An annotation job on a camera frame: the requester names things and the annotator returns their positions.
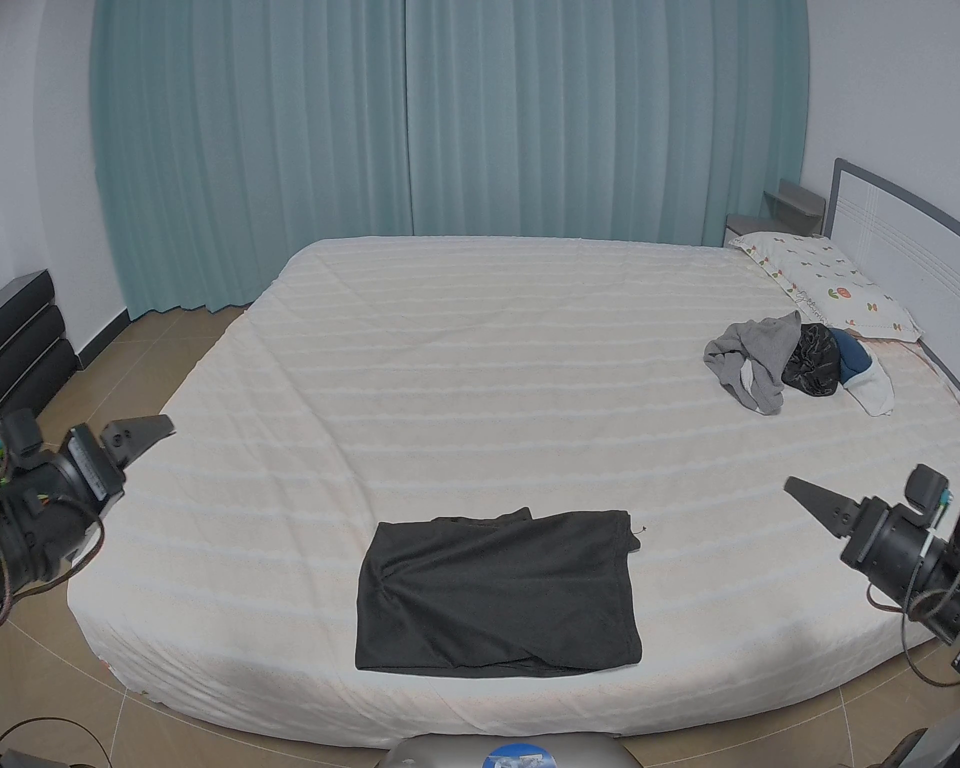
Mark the white printed pillow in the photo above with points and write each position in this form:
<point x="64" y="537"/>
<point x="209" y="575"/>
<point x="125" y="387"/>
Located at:
<point x="832" y="281"/>

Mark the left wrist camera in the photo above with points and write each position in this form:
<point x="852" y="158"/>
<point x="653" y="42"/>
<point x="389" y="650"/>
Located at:
<point x="19" y="442"/>

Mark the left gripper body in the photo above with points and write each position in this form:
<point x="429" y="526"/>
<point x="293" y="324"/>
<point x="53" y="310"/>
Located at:
<point x="79" y="472"/>

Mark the black chest of drawers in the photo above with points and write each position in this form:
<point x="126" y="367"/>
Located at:
<point x="30" y="337"/>

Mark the dark blue garment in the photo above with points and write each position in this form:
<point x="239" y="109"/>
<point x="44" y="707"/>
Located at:
<point x="853" y="356"/>

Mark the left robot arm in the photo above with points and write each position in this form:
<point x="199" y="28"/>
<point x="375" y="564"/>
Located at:
<point x="26" y="547"/>

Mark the grey bedside table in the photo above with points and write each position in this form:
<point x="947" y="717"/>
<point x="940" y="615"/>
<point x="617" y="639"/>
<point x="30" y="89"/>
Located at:
<point x="787" y="206"/>

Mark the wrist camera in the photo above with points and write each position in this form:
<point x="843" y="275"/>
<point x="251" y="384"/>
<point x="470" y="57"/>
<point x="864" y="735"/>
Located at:
<point x="928" y="491"/>
<point x="19" y="442"/>

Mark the grey garment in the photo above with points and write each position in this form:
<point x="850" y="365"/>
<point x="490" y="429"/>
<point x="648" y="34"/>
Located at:
<point x="761" y="345"/>

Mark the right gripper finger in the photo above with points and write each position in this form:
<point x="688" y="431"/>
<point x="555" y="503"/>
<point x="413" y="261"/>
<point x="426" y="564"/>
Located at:
<point x="825" y="504"/>

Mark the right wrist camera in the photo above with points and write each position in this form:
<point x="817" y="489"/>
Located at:
<point x="928" y="491"/>

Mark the white garment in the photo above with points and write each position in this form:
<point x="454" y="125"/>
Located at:
<point x="874" y="390"/>

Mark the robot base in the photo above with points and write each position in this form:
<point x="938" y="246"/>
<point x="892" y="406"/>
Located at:
<point x="450" y="754"/>

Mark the black T-shirt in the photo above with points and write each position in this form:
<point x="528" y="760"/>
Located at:
<point x="495" y="592"/>

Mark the black shiny garment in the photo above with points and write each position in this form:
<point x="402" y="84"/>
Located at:
<point x="814" y="360"/>

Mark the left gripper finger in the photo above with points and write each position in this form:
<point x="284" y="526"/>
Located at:
<point x="135" y="436"/>

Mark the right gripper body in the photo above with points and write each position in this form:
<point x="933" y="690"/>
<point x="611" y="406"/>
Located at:
<point x="889" y="547"/>

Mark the bed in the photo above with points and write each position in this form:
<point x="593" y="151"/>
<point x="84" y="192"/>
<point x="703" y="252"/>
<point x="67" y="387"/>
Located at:
<point x="487" y="390"/>

